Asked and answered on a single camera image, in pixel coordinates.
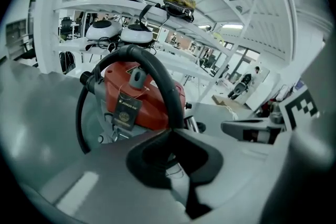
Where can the white cubby shelf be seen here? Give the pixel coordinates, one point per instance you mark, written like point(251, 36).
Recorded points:
point(18, 36)

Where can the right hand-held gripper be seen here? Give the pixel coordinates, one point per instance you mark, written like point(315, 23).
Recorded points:
point(302, 110)

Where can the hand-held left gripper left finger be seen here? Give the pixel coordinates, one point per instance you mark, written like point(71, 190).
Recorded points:
point(118, 191)

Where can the white dome device black top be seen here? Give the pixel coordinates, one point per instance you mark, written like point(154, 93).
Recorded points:
point(136, 34)
point(103, 30)

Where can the black office chair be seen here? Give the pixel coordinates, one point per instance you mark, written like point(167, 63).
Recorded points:
point(65, 27)

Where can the red vacuum cleaner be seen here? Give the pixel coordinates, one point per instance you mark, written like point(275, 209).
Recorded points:
point(168, 86)

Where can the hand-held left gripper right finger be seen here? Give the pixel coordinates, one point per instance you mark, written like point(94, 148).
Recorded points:
point(307, 165)

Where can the black hang tag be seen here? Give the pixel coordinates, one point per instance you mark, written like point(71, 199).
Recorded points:
point(127, 114)

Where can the black hanging bag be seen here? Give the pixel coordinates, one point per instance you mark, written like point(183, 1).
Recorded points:
point(67, 61)

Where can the black bag with yellow top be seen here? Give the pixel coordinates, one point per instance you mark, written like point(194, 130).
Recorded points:
point(181, 6)

